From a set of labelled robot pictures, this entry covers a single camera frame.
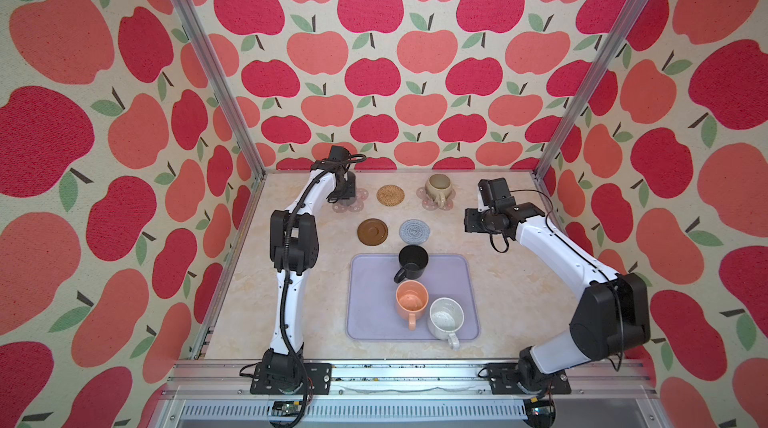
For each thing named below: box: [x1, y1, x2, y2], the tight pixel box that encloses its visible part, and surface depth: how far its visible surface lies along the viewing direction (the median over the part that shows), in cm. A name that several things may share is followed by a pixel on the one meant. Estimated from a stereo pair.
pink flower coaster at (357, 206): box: [332, 188, 369, 214], surface depth 113 cm
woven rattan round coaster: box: [376, 184, 405, 207], surface depth 117 cm
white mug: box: [427, 297, 465, 351], surface depth 80 cm
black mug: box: [394, 244, 429, 284], surface depth 90 cm
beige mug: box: [425, 173, 452, 209], surface depth 108 cm
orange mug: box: [395, 280, 429, 331], surface depth 82 cm
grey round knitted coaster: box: [399, 219, 430, 244], surface depth 106 cm
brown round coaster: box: [357, 218, 389, 246], surface depth 104 cm
